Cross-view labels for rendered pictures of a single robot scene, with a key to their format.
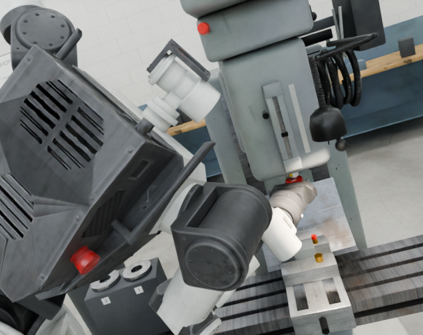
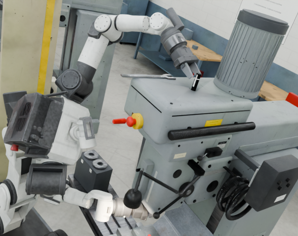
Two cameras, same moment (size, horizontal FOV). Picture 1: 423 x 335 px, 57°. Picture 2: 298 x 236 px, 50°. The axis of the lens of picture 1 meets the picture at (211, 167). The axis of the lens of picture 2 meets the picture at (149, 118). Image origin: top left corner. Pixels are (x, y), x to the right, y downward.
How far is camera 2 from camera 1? 110 cm
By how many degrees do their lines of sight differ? 39
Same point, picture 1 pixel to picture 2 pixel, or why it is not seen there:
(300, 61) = (164, 168)
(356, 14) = (254, 182)
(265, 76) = (152, 157)
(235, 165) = not seen: hidden behind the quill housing
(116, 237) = (29, 151)
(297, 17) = (165, 152)
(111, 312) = (81, 166)
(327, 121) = (126, 196)
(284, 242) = (98, 212)
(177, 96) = (79, 134)
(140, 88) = not seen: outside the picture
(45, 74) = (32, 101)
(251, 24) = not seen: hidden behind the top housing
